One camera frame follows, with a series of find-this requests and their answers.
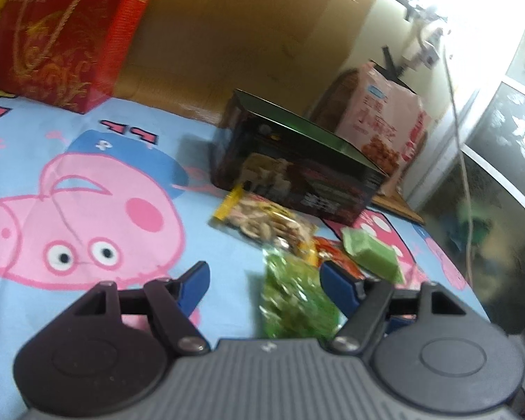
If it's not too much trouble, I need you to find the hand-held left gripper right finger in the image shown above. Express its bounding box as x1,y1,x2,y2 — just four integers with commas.
319,260,469,355

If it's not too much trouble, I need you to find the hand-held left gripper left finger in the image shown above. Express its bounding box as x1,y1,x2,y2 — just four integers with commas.
72,261,211,355

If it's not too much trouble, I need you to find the red snack packet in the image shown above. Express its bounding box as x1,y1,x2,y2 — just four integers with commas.
313,236,366,281

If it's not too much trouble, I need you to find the dark green clear snack packet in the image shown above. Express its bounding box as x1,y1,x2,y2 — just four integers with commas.
258,247,342,340

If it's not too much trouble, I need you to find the light green snack packet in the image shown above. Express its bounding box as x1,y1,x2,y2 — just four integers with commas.
341,226,405,283

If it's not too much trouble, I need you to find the black tin box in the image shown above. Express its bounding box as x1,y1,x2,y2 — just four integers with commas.
210,89,388,224

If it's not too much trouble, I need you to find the blue cartoon pig bedsheet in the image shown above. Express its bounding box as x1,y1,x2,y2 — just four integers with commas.
0,90,491,403

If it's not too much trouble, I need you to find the yellow peanut snack packet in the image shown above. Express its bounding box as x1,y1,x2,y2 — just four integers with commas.
210,184,320,257

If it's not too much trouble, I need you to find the green blurred object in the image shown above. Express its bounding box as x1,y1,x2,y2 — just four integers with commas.
453,210,491,250

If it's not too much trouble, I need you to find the large pink snack bag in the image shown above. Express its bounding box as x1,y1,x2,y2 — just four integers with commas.
335,62,427,195

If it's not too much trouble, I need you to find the frosted glass door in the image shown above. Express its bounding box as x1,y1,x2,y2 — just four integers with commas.
420,0,525,333

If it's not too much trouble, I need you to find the black tape strip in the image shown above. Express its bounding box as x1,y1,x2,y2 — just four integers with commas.
380,46,405,80

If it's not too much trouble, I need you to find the white power strip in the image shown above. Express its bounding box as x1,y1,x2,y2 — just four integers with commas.
402,0,451,71

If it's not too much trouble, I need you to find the red gift bag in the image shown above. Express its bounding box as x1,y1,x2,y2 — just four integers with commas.
0,0,158,114

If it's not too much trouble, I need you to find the white cable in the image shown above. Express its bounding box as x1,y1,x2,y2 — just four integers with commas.
437,44,474,281

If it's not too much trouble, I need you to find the wood grain wall board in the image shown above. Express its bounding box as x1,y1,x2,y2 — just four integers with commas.
114,0,379,127

